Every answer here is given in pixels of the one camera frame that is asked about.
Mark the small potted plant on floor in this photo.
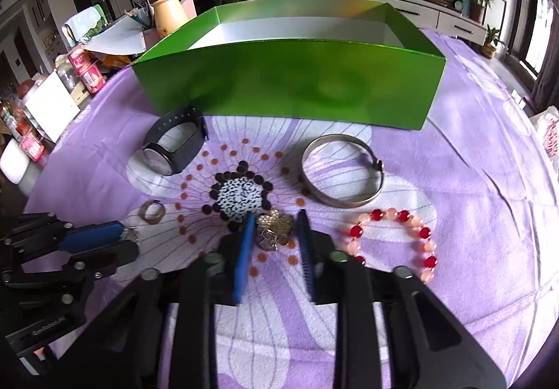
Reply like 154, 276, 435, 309
480, 26, 508, 59

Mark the red snack can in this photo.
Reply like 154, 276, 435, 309
19, 131, 45, 162
67, 45, 106, 94

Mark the purple floral tablecloth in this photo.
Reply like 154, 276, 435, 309
23, 28, 559, 389

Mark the white tv cabinet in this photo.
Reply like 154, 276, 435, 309
371, 0, 487, 46

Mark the pink box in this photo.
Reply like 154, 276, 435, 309
143, 0, 197, 50

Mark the black wrist watch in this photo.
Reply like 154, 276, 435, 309
141, 105, 209, 176

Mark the small silver ring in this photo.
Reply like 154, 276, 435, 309
137, 200, 167, 226

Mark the red pink bead bracelet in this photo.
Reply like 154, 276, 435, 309
348, 206, 440, 284

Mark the white red plastic bag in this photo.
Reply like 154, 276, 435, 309
531, 105, 559, 171

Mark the gold rhinestone brooch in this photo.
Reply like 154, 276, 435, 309
255, 209, 295, 252

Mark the cream bear bottle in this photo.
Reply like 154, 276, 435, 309
148, 0, 188, 38

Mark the white box on left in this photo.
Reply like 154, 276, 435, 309
23, 72, 80, 143

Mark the silver bangle bracelet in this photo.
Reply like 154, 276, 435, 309
298, 133, 387, 210

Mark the white paper sheet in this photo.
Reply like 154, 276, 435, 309
84, 15, 146, 55

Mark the green cardboard box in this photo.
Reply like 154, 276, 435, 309
133, 0, 446, 130

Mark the tall potted plant on cabinet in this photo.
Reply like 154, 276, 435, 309
465, 0, 495, 24

